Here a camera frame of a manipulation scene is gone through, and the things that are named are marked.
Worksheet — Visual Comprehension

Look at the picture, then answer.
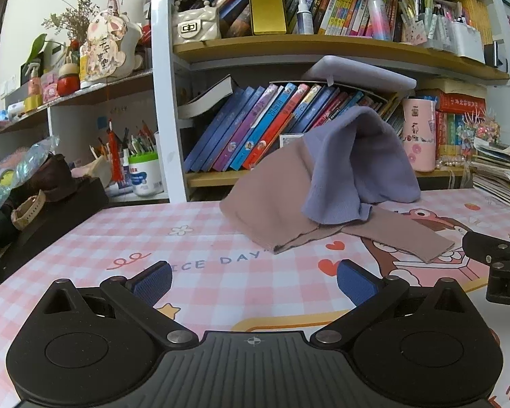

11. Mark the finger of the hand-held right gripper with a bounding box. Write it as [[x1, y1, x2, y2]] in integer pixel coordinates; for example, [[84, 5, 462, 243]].
[[462, 229, 510, 266]]

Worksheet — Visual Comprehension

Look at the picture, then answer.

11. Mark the stack of magazines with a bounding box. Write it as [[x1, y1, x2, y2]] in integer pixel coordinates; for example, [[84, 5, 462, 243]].
[[470, 142, 510, 211]]

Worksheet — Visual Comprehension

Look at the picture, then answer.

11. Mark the white spray bottle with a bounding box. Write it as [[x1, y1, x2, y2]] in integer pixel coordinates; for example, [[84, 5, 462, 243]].
[[296, 0, 314, 35]]

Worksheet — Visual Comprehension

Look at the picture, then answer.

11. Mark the white side shelf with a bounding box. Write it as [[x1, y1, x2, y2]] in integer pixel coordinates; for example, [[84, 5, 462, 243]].
[[0, 68, 171, 205]]

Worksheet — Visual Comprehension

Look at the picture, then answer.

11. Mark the cream quilted handbag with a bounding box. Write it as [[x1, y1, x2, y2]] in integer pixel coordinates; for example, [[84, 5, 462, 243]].
[[171, 0, 219, 45]]

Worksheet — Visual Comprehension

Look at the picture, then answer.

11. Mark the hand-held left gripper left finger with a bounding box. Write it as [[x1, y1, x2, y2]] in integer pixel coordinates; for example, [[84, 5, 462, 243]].
[[40, 261, 200, 348]]

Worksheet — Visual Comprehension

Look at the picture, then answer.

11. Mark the white wooden bookshelf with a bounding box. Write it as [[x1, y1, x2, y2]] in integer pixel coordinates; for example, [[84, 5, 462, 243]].
[[151, 0, 510, 202]]

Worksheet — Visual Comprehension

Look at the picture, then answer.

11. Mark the colourful bead ornament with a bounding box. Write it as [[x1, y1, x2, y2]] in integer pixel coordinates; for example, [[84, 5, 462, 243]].
[[461, 108, 501, 143]]

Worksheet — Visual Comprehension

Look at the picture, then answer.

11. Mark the row of colourful books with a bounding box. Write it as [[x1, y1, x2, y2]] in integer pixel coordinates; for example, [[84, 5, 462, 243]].
[[183, 83, 404, 173]]

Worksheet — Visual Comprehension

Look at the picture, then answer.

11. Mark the rabbit-shaped card ornament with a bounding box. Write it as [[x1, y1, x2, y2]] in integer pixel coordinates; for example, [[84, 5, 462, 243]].
[[86, 13, 130, 82]]

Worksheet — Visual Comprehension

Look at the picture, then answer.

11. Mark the bundle of coloured pencils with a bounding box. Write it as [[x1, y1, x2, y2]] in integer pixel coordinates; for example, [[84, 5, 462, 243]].
[[89, 119, 159, 158]]

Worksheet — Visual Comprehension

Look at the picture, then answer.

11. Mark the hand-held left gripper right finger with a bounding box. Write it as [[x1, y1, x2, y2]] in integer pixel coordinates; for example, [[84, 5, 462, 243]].
[[309, 259, 469, 348]]

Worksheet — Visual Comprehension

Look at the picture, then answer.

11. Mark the brown plush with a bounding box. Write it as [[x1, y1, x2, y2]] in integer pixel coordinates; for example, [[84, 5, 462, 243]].
[[25, 153, 77, 200]]

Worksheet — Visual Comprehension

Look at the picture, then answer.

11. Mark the iridescent plastic bag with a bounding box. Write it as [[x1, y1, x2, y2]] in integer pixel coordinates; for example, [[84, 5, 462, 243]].
[[0, 136, 61, 217]]

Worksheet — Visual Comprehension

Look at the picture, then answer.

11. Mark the pink and purple sweater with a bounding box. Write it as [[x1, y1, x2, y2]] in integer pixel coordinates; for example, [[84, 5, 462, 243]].
[[219, 106, 456, 264]]

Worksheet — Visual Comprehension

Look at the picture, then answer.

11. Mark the white jar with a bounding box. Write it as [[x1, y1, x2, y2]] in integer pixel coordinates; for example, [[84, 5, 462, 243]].
[[128, 153, 164, 198]]

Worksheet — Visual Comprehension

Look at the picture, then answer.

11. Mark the white flat tray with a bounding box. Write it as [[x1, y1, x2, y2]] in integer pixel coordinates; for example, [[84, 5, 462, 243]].
[[302, 55, 417, 94]]

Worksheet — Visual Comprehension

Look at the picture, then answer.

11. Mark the dried flower bouquet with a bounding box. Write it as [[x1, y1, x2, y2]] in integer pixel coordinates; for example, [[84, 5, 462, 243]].
[[41, 0, 99, 45]]

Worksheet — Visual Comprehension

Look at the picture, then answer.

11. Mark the row of red books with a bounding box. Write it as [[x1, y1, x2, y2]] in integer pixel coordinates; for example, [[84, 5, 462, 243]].
[[416, 89, 487, 162]]

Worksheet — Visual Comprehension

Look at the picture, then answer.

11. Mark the row of thin paperbacks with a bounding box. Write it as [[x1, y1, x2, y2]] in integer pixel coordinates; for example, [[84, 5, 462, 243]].
[[312, 0, 402, 37]]

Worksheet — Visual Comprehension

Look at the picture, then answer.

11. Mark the pink spray bottle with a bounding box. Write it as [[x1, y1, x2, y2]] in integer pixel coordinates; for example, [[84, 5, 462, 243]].
[[25, 62, 43, 98]]

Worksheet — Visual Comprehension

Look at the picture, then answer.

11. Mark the pink gradient bottle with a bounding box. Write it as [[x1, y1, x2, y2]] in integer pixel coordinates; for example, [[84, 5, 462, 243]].
[[367, 0, 394, 41]]

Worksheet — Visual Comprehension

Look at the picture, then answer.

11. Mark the small black device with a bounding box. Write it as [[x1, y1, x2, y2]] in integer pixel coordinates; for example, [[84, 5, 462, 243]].
[[484, 40, 506, 69]]

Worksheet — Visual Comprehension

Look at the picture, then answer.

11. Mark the pile of leaning books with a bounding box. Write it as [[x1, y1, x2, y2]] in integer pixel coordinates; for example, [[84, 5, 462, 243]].
[[215, 0, 307, 39]]

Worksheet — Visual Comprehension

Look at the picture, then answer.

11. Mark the red daruma doll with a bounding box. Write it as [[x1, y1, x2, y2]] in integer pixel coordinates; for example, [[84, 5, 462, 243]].
[[57, 63, 81, 97]]

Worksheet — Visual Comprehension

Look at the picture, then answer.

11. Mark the black box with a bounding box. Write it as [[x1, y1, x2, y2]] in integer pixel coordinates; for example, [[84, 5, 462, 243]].
[[0, 176, 110, 294]]

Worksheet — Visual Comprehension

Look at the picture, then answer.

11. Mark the beige wristwatch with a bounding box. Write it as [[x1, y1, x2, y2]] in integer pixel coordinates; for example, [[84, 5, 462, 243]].
[[11, 189, 47, 232]]

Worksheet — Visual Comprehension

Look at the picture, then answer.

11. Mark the pink printed cup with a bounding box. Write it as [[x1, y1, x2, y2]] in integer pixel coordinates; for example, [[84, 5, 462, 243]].
[[402, 98, 438, 173]]

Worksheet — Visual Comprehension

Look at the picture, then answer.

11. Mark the yellow box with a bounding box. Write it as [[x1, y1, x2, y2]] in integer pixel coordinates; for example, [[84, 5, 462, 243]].
[[249, 0, 287, 35]]

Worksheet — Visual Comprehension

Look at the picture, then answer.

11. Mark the white pen holder with pens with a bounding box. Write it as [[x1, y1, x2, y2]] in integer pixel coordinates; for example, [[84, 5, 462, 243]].
[[399, 0, 486, 64]]

